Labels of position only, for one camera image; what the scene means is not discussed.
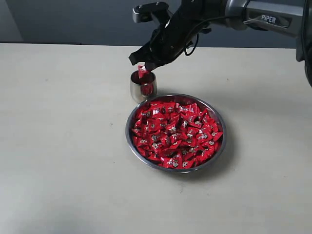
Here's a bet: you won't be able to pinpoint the round stainless steel bowl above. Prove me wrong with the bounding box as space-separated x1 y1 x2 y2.
125 93 228 174

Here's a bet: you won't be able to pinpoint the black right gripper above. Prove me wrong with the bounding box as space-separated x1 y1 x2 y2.
129 9 209 72

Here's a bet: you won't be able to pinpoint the pile of red wrapped candies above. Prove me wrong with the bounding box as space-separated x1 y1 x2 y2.
131 99 224 169

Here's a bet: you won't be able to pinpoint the stainless steel cup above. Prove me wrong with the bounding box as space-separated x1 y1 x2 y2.
130 70 157 103

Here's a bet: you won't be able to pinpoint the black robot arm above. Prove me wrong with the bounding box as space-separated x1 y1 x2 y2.
129 0 312 82

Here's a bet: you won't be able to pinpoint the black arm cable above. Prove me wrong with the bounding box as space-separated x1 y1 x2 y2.
182 14 244 57

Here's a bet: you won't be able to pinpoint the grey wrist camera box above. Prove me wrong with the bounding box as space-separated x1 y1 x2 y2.
132 1 172 24

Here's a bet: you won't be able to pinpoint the red candies inside cup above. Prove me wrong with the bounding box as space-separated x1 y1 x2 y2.
131 72 155 85

